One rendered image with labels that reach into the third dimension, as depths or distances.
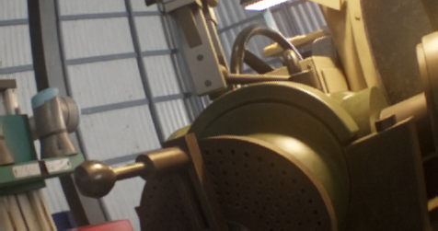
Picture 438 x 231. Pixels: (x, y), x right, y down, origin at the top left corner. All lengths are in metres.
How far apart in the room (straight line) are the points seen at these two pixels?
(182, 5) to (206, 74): 0.07
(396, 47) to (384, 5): 0.07
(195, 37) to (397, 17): 0.36
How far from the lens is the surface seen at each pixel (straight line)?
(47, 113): 1.98
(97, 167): 0.35
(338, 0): 0.90
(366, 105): 0.55
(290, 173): 0.42
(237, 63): 1.11
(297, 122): 0.50
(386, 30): 0.81
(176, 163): 0.41
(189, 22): 0.54
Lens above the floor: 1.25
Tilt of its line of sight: 4 degrees up
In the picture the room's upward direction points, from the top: 18 degrees counter-clockwise
